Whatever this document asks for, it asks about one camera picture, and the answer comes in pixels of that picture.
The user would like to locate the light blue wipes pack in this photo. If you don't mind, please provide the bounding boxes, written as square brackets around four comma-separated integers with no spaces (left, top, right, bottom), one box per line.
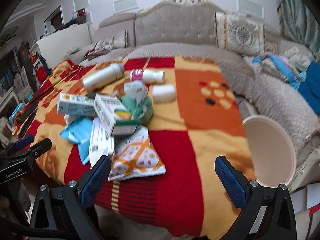
[60,116,93,165]

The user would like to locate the white medicine box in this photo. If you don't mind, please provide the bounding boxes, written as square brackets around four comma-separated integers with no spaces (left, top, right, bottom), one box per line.
[88,117,114,167]

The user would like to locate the white green milk carton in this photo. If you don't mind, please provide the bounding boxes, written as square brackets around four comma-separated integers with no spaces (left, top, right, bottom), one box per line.
[56,93,96,116]

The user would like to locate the orange white snack bag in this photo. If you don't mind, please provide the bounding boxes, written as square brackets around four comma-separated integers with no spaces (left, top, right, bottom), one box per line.
[108,126,166,181]

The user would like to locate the rainbow stripe medicine box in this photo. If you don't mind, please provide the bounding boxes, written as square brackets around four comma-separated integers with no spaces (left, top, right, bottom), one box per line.
[94,94,138,137]

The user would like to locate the dark green snack wrapper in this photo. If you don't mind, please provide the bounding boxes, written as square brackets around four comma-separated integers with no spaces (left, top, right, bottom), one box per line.
[86,92,105,100]

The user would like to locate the green terry towel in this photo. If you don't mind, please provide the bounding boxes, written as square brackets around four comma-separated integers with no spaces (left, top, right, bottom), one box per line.
[121,95,153,125]

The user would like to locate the white foam block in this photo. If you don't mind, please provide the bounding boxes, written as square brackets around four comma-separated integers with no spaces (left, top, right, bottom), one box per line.
[152,84,176,103]

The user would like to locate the tissue pack green label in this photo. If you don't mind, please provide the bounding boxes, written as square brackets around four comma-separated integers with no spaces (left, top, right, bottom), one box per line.
[123,80,148,103]

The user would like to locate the beige round trash bin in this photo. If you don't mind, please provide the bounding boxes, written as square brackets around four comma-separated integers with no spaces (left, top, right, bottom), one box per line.
[242,115,297,187]

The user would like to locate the checkered orange red blanket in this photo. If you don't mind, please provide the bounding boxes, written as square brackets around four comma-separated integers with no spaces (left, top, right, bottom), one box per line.
[26,57,254,239]

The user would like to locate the white paper sheets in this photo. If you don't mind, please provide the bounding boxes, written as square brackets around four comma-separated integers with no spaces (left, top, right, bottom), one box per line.
[291,183,319,239]

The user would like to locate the tall white cylinder bottle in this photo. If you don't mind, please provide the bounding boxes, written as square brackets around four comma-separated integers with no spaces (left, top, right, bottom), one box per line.
[82,63,124,93]

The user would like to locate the white cabinet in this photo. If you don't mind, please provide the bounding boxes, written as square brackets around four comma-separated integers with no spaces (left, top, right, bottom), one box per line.
[30,23,91,69]

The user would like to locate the clothes pile on sofa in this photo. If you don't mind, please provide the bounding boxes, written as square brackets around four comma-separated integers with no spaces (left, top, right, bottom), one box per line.
[84,45,112,61]

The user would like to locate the pink label yogurt bottle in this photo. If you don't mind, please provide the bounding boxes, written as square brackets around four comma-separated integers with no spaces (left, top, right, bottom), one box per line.
[130,69,165,85]

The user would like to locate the blue folded blanket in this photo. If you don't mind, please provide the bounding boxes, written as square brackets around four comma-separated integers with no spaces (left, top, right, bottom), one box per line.
[298,61,320,115]

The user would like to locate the colourful striped cloth pile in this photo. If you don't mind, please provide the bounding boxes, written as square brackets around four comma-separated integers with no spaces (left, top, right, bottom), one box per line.
[252,53,306,90]

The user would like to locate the small fringed cushion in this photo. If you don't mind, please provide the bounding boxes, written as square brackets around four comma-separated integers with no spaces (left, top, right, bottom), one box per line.
[94,29,128,51]

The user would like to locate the ornate embroidered cushion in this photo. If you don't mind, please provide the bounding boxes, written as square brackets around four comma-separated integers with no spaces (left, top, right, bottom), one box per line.
[215,11,265,56]

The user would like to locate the teal patterned curtain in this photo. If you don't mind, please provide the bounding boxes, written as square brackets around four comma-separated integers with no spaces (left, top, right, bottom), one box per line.
[277,0,319,62]

